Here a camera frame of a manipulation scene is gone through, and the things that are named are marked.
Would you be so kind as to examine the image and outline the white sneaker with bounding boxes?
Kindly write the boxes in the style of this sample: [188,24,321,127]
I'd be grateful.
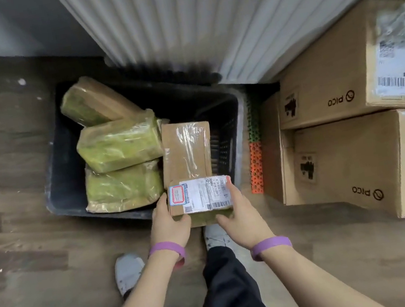
[111,251,151,298]
[201,221,235,255]

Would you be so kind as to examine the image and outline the white radiator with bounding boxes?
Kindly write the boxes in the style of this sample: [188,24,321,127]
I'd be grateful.
[52,0,405,118]

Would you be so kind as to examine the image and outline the pile of cardboard boxes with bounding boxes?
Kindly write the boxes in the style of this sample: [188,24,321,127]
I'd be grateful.
[233,0,405,253]

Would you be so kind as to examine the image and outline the purple wristband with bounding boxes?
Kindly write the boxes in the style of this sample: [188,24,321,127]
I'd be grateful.
[146,238,189,274]
[248,233,295,263]

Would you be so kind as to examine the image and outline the person's right hand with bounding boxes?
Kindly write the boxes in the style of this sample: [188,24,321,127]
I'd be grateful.
[210,174,279,256]

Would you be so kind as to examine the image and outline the person's right forearm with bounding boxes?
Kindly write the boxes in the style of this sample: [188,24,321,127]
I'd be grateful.
[260,230,388,307]

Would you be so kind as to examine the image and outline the black trousers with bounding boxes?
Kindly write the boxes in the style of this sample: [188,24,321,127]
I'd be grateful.
[139,238,279,307]

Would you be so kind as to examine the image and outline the black plastic crate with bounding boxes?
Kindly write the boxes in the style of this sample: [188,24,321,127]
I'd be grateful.
[25,51,264,237]

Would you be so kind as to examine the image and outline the person's left hand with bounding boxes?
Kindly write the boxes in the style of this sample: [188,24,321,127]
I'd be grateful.
[142,188,197,253]

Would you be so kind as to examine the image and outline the small green labelled parcel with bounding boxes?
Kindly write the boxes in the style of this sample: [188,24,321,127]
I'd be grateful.
[164,172,238,232]

